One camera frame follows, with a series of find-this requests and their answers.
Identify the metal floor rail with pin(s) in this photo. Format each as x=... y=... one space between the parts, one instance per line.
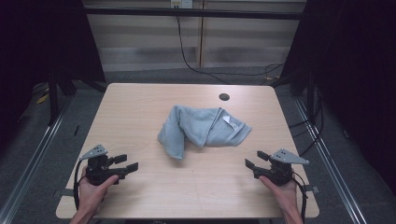
x=34 y=158
x=330 y=161

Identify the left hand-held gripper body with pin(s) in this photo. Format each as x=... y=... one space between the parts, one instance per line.
x=97 y=174

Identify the black curtain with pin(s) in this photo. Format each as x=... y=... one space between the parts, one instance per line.
x=358 y=77
x=31 y=46

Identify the person's right hand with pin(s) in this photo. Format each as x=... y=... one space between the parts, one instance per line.
x=281 y=196

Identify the yellow item on floor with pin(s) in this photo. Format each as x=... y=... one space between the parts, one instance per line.
x=42 y=99

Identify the person's left hand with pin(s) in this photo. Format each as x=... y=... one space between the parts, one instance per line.
x=91 y=194

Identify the grey tape strip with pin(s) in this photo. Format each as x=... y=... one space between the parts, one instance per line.
x=312 y=188
x=60 y=192

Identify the black metal stand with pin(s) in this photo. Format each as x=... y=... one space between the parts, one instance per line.
x=53 y=99

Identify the black horizontal bar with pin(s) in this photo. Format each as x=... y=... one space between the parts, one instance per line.
x=193 y=13

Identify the white wall outlet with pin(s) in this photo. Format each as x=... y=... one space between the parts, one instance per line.
x=182 y=3

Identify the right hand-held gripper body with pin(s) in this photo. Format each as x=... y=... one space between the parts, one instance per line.
x=278 y=174

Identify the light blue towel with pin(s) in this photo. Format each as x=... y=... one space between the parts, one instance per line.
x=199 y=130

